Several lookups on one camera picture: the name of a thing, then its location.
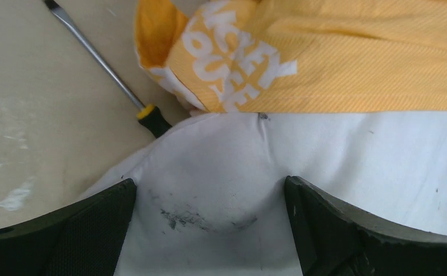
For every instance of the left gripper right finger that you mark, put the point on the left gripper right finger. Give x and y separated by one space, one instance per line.
333 237

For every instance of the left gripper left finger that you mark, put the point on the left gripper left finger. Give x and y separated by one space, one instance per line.
84 238

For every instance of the white pillow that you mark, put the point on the white pillow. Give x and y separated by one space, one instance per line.
210 192

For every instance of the orange Mickey Mouse pillowcase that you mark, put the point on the orange Mickey Mouse pillowcase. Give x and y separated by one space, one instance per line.
297 56

